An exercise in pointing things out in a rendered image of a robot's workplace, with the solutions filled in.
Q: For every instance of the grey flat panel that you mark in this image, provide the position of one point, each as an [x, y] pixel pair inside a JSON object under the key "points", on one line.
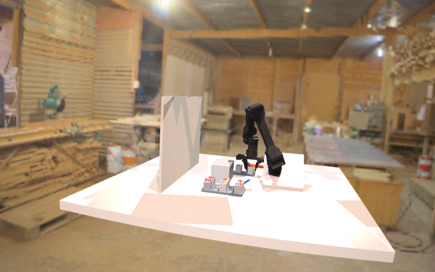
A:
{"points": [[180, 131]]}

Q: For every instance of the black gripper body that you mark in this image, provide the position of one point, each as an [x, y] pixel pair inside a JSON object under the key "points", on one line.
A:
{"points": [[252, 155]]}

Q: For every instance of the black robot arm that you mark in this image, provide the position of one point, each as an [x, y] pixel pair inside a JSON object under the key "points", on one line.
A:
{"points": [[274, 157]]}

